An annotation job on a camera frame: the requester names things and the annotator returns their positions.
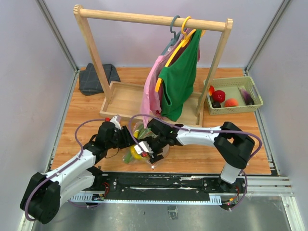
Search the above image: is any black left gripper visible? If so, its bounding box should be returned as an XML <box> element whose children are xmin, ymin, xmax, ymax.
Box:
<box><xmin>106</xmin><ymin>126</ymin><xmax>138</xmax><ymax>150</ymax></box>

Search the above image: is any yellow fake lemon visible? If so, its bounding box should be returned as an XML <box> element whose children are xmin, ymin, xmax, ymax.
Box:
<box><xmin>130</xmin><ymin>146</ymin><xmax>142</xmax><ymax>160</ymax></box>

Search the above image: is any clear zip top bag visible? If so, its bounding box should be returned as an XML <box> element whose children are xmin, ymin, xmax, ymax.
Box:
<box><xmin>123</xmin><ymin>122</ymin><xmax>170</xmax><ymax>170</ymax></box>

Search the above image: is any small dark fake plum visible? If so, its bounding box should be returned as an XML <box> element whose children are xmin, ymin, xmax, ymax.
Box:
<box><xmin>211</xmin><ymin>102</ymin><xmax>221</xmax><ymax>108</ymax></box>

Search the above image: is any red fake chili pepper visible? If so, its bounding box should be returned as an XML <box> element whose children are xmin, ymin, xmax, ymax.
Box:
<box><xmin>208</xmin><ymin>85</ymin><xmax>215</xmax><ymax>96</ymax></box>

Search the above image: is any red fake apple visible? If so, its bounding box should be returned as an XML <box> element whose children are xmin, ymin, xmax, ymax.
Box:
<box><xmin>212</xmin><ymin>90</ymin><xmax>226</xmax><ymax>103</ymax></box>

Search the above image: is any orange fake peach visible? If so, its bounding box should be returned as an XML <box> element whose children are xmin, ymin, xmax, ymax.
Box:
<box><xmin>224</xmin><ymin>98</ymin><xmax>239</xmax><ymax>107</ymax></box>

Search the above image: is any dark purple fake eggplant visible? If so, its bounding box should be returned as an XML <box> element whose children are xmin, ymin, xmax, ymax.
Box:
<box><xmin>238</xmin><ymin>88</ymin><xmax>255</xmax><ymax>105</ymax></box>

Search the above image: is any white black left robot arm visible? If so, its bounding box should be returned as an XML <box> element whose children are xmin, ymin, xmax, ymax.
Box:
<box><xmin>20</xmin><ymin>121</ymin><xmax>134</xmax><ymax>224</ymax></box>

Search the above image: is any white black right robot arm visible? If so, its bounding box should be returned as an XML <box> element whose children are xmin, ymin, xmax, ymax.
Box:
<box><xmin>146</xmin><ymin>119</ymin><xmax>255</xmax><ymax>193</ymax></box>

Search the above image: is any yellow fake banana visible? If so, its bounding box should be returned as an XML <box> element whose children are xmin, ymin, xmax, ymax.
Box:
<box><xmin>133</xmin><ymin>130</ymin><xmax>140</xmax><ymax>139</ymax></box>

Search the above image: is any green fake lettuce leaf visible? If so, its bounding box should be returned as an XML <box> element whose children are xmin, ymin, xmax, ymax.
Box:
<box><xmin>123</xmin><ymin>122</ymin><xmax>154</xmax><ymax>164</ymax></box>

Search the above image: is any wooden clothes rack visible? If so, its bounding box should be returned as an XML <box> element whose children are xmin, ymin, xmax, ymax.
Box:
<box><xmin>73</xmin><ymin>4</ymin><xmax>233</xmax><ymax>128</ymax></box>

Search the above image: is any pink shirt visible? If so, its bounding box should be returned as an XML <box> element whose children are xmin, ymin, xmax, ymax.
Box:
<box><xmin>140</xmin><ymin>28</ymin><xmax>200</xmax><ymax>117</ymax></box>

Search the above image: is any green sleeveless shirt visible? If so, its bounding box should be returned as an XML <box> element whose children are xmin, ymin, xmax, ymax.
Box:
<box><xmin>159</xmin><ymin>29</ymin><xmax>202</xmax><ymax>121</ymax></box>

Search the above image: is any dark grey folded cloth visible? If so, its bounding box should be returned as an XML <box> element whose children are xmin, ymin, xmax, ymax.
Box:
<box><xmin>79</xmin><ymin>63</ymin><xmax>121</xmax><ymax>96</ymax></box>

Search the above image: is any light green plastic basket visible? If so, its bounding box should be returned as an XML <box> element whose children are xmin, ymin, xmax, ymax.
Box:
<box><xmin>206</xmin><ymin>77</ymin><xmax>263</xmax><ymax>115</ymax></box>

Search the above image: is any grey-green clothes hanger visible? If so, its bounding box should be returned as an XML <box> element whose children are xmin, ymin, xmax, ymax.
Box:
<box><xmin>161</xmin><ymin>15</ymin><xmax>181</xmax><ymax>55</ymax></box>

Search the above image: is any yellow clothes hanger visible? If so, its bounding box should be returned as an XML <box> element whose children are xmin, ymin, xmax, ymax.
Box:
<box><xmin>155</xmin><ymin>16</ymin><xmax>206</xmax><ymax>93</ymax></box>

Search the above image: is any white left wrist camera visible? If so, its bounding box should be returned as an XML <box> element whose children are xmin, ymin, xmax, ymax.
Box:
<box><xmin>110</xmin><ymin>115</ymin><xmax>122</xmax><ymax>130</ymax></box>

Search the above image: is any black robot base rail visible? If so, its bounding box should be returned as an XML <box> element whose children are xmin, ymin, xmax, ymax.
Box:
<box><xmin>72</xmin><ymin>171</ymin><xmax>248</xmax><ymax>201</ymax></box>

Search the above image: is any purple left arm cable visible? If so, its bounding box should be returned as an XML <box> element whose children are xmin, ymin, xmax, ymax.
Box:
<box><xmin>24</xmin><ymin>117</ymin><xmax>106</xmax><ymax>222</ymax></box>

